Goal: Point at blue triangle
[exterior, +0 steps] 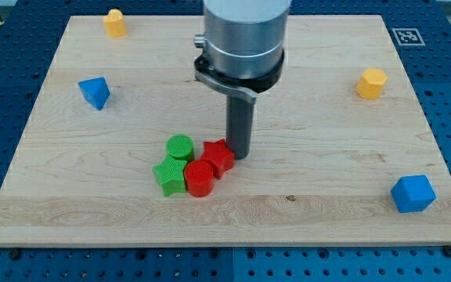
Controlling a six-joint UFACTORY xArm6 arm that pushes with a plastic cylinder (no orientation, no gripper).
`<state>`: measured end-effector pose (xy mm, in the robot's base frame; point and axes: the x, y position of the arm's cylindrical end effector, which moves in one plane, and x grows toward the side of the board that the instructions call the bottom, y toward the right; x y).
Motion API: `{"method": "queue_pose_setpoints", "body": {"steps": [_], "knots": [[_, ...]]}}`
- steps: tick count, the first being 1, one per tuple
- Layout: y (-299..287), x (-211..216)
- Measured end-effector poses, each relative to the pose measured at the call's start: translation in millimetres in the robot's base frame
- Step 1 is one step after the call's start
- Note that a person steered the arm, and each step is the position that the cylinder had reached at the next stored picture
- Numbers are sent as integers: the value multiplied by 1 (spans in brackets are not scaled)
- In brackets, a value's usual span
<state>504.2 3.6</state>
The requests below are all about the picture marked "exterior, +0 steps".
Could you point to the grey cylindrical pointer rod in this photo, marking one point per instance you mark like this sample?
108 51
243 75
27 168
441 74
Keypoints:
239 120

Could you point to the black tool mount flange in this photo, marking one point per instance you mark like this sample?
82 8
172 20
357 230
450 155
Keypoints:
244 89

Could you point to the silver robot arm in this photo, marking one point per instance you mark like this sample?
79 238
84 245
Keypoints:
242 56

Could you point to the blue triangle block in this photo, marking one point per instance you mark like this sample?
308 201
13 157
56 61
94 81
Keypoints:
95 91

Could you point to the red star block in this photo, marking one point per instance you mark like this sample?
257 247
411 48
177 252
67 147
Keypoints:
219 156

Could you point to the green cylinder block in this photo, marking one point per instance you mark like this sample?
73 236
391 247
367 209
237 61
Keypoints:
180 147

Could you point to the red cylinder block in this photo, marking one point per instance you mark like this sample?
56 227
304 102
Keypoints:
199 177

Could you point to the green star block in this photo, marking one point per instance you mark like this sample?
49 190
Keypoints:
169 175

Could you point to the wooden board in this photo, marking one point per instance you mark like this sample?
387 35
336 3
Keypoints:
320 171

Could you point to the yellow hexagon block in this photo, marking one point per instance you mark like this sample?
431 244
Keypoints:
371 83

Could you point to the white fiducial marker tag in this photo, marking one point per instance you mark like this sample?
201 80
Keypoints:
407 36

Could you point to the blue cube block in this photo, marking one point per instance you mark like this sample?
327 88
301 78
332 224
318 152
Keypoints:
413 193

